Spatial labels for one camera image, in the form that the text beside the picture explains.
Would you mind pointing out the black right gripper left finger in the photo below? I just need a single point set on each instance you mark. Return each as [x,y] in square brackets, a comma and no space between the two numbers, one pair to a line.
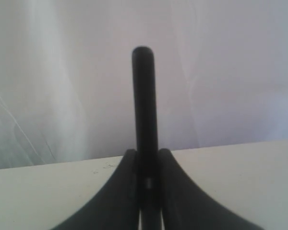
[115,206]

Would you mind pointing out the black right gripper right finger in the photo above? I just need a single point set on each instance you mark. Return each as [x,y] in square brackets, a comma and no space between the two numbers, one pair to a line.
[185,206]

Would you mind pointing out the black paintbrush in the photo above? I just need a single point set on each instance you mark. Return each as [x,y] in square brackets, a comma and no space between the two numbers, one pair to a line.
[144,89]

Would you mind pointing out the white curtain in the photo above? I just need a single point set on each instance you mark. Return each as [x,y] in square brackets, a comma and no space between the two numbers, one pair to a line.
[66,76]

